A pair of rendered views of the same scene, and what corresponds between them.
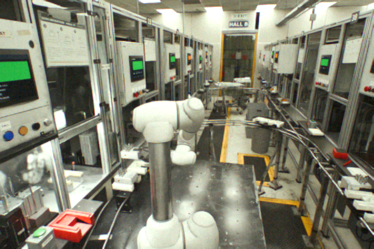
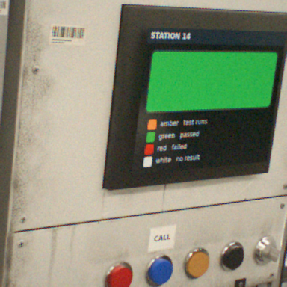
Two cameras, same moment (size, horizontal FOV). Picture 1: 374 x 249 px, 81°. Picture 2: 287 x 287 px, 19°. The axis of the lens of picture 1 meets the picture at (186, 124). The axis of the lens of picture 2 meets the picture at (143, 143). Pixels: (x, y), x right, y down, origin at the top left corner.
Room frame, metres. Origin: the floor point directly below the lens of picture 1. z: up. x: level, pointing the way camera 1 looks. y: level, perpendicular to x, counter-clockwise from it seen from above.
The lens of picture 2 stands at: (-0.03, 0.09, 1.80)
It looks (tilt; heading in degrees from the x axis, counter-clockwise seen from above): 13 degrees down; 38
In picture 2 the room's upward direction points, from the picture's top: 7 degrees clockwise
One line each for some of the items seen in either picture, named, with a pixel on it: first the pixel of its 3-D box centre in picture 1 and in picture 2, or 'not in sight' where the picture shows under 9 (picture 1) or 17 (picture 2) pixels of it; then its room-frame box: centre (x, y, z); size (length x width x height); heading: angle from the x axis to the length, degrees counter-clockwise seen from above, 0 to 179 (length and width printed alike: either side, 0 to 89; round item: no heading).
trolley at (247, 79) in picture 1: (241, 91); not in sight; (7.68, -1.94, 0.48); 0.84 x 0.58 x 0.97; 176
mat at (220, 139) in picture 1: (219, 120); not in sight; (5.64, -0.87, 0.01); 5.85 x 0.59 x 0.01; 168
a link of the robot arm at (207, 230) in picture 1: (201, 234); not in sight; (0.88, -0.07, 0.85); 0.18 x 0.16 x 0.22; 99
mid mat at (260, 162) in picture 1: (255, 167); not in sight; (3.07, -1.09, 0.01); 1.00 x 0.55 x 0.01; 168
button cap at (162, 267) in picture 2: (8, 135); (158, 270); (0.76, 0.67, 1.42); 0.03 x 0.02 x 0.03; 168
